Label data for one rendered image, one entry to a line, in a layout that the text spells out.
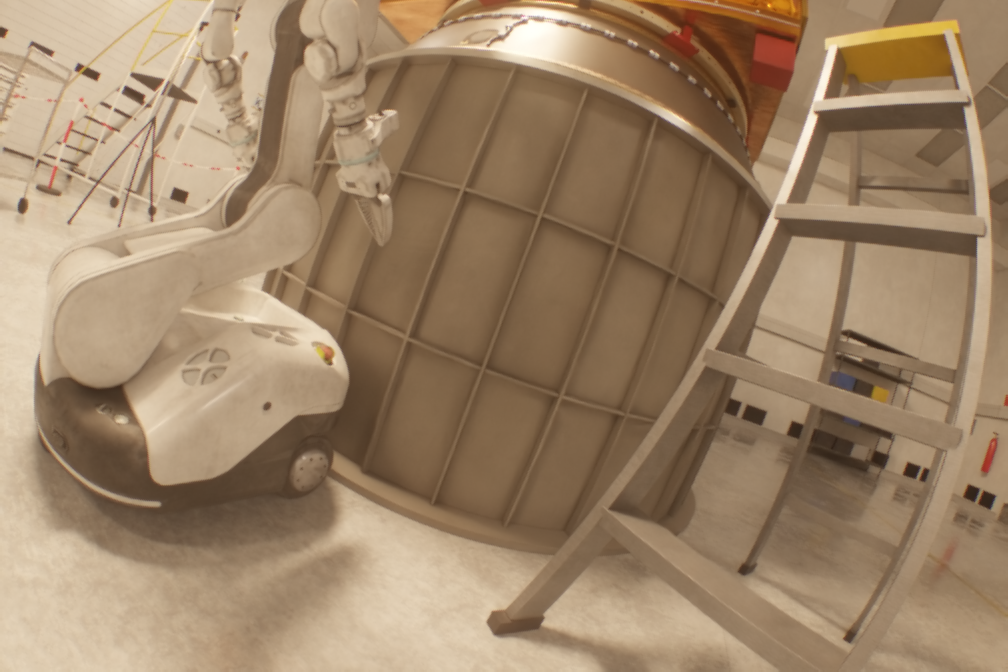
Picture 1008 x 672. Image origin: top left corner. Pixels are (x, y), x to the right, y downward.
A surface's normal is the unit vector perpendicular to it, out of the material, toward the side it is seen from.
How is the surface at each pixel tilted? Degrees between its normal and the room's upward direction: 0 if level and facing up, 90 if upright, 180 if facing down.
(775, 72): 180
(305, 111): 90
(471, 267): 90
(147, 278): 86
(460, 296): 90
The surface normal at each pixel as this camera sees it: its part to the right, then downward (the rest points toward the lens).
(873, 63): -0.35, 0.94
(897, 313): -0.34, -0.14
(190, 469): 0.86, 0.32
